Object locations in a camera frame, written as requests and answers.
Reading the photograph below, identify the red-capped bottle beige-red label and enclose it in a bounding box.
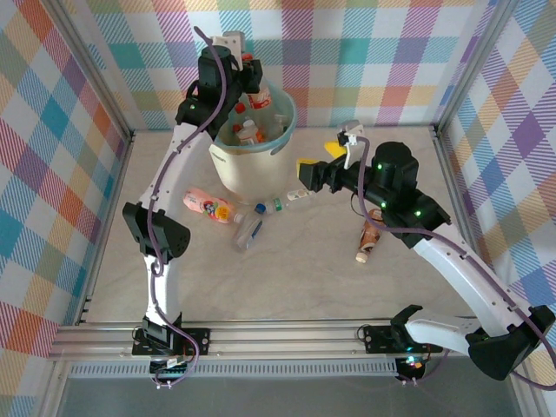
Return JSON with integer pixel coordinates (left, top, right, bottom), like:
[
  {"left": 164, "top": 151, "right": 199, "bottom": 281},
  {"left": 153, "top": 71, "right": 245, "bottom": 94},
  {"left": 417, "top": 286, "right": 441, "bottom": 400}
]
[{"left": 242, "top": 51, "right": 274, "bottom": 112}]

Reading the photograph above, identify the clear bottle blue label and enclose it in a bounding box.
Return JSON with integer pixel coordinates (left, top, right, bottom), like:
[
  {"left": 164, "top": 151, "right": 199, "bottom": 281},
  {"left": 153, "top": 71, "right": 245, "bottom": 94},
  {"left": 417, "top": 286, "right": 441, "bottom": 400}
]
[{"left": 233, "top": 214, "right": 265, "bottom": 254}]

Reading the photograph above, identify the cream plastic bin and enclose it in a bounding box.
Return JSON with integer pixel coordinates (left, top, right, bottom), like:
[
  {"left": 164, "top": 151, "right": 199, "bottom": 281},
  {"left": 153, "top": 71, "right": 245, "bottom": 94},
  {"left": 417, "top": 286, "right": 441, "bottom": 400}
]
[{"left": 208, "top": 77, "right": 299, "bottom": 205}]

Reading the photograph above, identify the clear bottle blue cap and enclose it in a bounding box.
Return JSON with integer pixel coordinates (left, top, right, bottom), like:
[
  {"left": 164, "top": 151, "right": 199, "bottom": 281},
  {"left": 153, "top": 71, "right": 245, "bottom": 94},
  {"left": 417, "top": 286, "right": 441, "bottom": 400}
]
[{"left": 254, "top": 188, "right": 314, "bottom": 217}]

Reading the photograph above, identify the clear bottle white label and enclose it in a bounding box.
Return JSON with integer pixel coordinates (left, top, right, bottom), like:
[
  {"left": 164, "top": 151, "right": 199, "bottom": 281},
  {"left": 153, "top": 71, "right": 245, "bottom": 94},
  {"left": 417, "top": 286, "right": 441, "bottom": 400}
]
[{"left": 235, "top": 119, "right": 261, "bottom": 148}]

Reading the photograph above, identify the clear plastic bottle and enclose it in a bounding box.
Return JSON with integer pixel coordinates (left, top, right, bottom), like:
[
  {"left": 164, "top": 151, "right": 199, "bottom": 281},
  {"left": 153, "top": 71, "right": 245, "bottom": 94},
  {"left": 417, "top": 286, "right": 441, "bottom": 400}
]
[{"left": 268, "top": 112, "right": 291, "bottom": 139}]

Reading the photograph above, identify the brown label bottle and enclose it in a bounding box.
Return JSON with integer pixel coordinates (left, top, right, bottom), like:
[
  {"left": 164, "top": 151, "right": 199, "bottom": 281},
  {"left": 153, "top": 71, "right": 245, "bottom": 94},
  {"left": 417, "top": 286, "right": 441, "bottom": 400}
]
[{"left": 354, "top": 207, "right": 384, "bottom": 265}]

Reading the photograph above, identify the pink label bottle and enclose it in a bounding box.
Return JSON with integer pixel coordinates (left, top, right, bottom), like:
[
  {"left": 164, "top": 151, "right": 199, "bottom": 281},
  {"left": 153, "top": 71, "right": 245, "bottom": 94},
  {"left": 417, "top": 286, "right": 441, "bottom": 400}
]
[{"left": 182, "top": 187, "right": 245, "bottom": 226}]

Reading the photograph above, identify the aluminium right side rail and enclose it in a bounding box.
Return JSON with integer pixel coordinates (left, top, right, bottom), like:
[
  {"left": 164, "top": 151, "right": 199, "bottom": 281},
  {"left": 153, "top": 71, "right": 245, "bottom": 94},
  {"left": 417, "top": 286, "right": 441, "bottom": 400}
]
[{"left": 429, "top": 124, "right": 496, "bottom": 283}]

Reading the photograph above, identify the aluminium rail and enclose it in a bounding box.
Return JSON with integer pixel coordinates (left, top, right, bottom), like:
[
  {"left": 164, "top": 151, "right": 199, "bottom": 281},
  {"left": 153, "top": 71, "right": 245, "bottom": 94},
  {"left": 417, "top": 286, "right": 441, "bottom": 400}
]
[
  {"left": 76, "top": 129, "right": 136, "bottom": 327},
  {"left": 46, "top": 320, "right": 477, "bottom": 362},
  {"left": 429, "top": 124, "right": 496, "bottom": 283}
]

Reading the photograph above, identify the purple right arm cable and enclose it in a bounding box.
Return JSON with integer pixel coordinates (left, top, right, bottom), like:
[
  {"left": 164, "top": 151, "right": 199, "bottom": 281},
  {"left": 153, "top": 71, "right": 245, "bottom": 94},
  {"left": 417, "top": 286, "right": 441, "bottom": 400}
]
[{"left": 349, "top": 136, "right": 556, "bottom": 390}]

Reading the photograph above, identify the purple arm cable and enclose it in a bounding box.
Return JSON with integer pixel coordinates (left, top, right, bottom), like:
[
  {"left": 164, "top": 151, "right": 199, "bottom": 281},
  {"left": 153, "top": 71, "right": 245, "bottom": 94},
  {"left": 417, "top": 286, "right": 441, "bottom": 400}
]
[
  {"left": 349, "top": 136, "right": 556, "bottom": 390},
  {"left": 147, "top": 25, "right": 228, "bottom": 390}
]

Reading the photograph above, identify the aluminium left corner post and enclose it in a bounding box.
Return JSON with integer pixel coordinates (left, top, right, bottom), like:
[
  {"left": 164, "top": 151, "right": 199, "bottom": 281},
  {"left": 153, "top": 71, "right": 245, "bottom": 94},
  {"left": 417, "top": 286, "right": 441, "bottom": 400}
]
[{"left": 51, "top": 0, "right": 134, "bottom": 138}]

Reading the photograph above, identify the aluminium corner post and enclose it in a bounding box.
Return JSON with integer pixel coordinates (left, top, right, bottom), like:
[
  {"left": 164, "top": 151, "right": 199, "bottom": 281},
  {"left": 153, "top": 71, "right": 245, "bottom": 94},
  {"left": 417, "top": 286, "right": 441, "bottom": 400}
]
[
  {"left": 51, "top": 0, "right": 134, "bottom": 138},
  {"left": 434, "top": 0, "right": 520, "bottom": 134}
]

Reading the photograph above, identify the aluminium right corner post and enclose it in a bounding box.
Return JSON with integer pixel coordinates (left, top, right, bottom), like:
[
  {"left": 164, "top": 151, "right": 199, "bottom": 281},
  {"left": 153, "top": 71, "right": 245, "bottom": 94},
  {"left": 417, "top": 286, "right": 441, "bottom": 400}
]
[{"left": 434, "top": 0, "right": 520, "bottom": 134}]

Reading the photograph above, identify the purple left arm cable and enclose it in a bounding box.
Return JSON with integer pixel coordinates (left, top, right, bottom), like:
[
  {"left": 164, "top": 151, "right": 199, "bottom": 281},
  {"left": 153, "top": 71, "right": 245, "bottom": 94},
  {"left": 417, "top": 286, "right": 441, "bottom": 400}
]
[{"left": 147, "top": 25, "right": 228, "bottom": 390}]

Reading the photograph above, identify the aluminium left side rail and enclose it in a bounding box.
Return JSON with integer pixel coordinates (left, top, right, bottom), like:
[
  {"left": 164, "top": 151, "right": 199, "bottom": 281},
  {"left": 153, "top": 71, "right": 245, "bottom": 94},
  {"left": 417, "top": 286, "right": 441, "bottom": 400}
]
[{"left": 76, "top": 129, "right": 136, "bottom": 327}]

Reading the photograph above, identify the aluminium front rail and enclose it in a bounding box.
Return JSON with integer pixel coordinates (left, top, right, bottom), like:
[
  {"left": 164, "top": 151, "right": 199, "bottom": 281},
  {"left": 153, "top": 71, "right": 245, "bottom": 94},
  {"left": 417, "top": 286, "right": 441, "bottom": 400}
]
[{"left": 46, "top": 320, "right": 477, "bottom": 362}]

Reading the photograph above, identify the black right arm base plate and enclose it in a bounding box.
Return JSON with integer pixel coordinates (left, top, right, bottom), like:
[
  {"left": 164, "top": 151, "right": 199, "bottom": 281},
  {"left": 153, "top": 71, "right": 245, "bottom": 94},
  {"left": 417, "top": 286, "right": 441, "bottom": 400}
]
[{"left": 362, "top": 324, "right": 435, "bottom": 355}]

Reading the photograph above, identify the grey slotted cable duct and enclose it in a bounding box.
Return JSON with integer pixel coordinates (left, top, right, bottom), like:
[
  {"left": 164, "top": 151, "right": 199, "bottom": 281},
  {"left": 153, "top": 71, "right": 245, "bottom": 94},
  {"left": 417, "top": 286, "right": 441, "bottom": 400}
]
[{"left": 67, "top": 362, "right": 403, "bottom": 380}]

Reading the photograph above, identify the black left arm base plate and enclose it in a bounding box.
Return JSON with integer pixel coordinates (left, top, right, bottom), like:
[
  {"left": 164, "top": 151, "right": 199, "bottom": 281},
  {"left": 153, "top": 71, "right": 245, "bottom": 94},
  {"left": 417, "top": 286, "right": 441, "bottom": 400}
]
[{"left": 131, "top": 326, "right": 213, "bottom": 358}]

